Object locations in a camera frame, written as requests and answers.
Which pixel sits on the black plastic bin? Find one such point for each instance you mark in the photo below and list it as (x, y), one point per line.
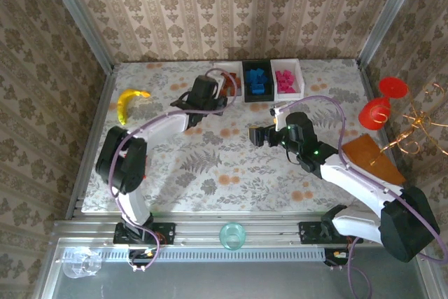
(246, 98)

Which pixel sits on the white plastic bin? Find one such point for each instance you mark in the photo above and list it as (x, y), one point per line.
(299, 92)
(218, 67)

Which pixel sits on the pink lego brick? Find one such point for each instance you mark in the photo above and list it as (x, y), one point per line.
(287, 74)
(281, 83)
(290, 86)
(279, 75)
(285, 90)
(293, 79)

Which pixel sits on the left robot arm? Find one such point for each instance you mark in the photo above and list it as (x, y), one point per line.
(164, 125)

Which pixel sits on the floral patterned tablecloth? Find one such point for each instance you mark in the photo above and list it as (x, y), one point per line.
(245, 180)

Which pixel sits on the brown wooden board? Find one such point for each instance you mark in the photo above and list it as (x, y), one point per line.
(364, 152)

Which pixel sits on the yellow toy banana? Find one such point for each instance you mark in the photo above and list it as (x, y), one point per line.
(123, 103)

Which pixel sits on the teal glass cup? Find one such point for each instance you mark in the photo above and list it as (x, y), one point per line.
(232, 236)

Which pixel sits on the red plastic goblet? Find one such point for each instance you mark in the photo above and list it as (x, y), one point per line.
(393, 88)

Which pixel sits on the grey metal platform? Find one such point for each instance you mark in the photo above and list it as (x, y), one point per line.
(227, 281)

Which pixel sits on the clear plastic cup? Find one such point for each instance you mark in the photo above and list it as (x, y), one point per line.
(82, 262)

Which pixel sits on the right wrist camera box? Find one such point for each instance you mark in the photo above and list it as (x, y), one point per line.
(279, 117)

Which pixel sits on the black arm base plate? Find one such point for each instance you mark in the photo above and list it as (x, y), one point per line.
(308, 234)
(164, 233)

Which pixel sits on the wide aluminium frame rail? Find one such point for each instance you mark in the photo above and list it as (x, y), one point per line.
(203, 232)

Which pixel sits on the aluminium frame post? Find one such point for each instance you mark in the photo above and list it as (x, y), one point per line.
(388, 15)
(80, 19)

